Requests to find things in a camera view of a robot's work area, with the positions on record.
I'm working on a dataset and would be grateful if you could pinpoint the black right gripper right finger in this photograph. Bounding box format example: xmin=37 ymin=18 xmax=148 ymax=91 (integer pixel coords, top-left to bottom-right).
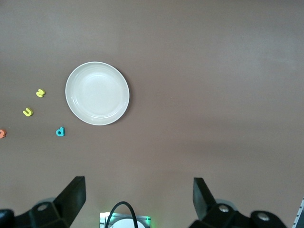
xmin=190 ymin=177 xmax=288 ymax=228

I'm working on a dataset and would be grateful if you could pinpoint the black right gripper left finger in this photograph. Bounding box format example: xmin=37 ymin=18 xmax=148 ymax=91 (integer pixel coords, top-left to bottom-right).
xmin=0 ymin=176 xmax=86 ymax=228

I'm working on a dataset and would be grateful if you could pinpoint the beige round plate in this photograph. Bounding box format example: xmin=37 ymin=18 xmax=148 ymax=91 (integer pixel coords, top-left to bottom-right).
xmin=65 ymin=61 xmax=130 ymax=126

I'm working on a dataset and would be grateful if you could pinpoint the brown table cover sheet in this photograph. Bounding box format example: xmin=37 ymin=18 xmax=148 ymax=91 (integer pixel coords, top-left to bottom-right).
xmin=0 ymin=0 xmax=304 ymax=228

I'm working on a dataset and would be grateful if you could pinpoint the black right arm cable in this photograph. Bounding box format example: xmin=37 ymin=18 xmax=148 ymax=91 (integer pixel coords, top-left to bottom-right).
xmin=104 ymin=201 xmax=139 ymax=228

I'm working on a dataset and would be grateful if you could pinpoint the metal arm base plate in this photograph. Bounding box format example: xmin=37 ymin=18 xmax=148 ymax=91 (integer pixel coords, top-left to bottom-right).
xmin=99 ymin=212 xmax=152 ymax=228

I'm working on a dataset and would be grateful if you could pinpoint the aluminium table edge rail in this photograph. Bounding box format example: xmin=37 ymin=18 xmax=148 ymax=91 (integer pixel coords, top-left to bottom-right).
xmin=294 ymin=196 xmax=304 ymax=228

